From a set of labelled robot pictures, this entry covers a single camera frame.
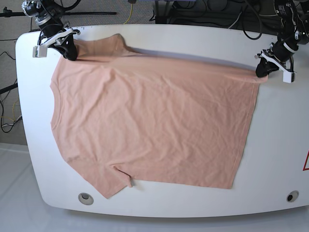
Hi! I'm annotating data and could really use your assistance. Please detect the red triangle sticker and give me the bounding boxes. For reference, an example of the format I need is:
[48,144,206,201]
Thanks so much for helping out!
[303,152,309,171]

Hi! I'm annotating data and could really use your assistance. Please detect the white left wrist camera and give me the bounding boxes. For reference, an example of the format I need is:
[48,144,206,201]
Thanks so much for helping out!
[282,72,295,84]

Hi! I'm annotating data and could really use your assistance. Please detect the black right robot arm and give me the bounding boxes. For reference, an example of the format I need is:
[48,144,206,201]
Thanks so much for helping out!
[22,0,80,61]

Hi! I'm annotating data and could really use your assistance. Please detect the left table grommet hole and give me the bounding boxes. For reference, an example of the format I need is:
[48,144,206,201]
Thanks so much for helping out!
[78,193,94,205]

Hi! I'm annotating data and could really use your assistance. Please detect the right table grommet hole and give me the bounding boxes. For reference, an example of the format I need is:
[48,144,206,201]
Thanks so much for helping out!
[286,190,299,203]

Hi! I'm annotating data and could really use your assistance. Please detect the yellow cable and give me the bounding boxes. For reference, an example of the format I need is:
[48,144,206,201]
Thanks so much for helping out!
[124,4,134,25]

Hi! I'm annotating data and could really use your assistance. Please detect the table grommet hole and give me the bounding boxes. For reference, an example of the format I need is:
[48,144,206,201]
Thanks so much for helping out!
[78,193,94,205]
[286,190,299,203]

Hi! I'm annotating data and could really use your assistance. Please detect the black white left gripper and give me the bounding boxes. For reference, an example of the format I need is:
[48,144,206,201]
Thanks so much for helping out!
[255,42,297,78]

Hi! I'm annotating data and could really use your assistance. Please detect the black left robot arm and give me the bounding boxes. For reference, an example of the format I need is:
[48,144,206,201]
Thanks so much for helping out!
[255,0,309,83]

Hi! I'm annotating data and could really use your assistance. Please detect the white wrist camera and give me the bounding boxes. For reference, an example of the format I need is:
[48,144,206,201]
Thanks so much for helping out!
[282,72,295,84]
[32,45,48,58]

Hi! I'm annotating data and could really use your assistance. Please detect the white cable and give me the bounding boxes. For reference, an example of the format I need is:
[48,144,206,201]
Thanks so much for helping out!
[228,11,243,29]

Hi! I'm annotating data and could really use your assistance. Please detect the tangled black cables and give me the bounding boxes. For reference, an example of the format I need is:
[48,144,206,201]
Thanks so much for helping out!
[149,0,276,39]

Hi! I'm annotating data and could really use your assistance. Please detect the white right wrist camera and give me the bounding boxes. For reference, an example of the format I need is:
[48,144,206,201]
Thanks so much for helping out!
[32,45,48,58]

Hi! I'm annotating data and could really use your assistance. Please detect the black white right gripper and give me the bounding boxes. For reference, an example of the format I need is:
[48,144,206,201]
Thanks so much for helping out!
[38,23,80,60]

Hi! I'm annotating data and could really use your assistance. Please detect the peach pink T-shirt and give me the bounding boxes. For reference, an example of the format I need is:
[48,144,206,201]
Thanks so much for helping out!
[50,34,267,198]

